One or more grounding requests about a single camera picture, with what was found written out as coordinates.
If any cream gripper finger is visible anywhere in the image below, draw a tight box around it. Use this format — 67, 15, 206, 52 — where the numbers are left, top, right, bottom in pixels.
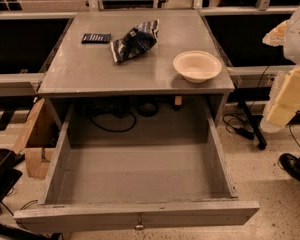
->
260, 65, 300, 133
262, 20, 288, 47

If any blue chip bag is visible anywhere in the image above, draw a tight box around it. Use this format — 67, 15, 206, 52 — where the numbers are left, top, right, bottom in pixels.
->
110, 20, 159, 63

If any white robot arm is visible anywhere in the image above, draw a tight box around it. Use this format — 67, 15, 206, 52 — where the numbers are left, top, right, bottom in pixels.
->
260, 7, 300, 133

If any brass drawer knob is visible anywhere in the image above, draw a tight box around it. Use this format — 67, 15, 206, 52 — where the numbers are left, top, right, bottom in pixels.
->
134, 218, 145, 231

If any open grey top drawer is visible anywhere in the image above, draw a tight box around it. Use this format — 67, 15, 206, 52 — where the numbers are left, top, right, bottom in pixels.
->
15, 97, 260, 233

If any black stand leg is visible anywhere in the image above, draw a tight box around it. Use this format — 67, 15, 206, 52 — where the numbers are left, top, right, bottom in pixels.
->
238, 101, 267, 150

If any black shoe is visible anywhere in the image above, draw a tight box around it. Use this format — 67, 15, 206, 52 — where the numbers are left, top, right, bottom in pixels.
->
279, 153, 300, 182

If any white paper bowl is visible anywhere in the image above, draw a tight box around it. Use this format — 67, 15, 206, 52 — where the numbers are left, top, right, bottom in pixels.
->
173, 51, 222, 83

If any dark flat snack packet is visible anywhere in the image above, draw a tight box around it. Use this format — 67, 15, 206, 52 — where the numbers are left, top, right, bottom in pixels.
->
81, 33, 111, 44

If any grey cabinet table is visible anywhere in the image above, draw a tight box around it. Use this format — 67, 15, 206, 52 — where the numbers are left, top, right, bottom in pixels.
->
38, 9, 234, 120

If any cardboard box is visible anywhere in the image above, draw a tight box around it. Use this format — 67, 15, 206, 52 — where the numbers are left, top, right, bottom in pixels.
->
13, 99, 58, 179

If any black equipment at left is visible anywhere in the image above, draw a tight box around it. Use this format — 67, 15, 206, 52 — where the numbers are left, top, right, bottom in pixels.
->
0, 149, 24, 202

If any black power adapter cable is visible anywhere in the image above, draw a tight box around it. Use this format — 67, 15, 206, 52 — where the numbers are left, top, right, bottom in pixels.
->
222, 65, 271, 141

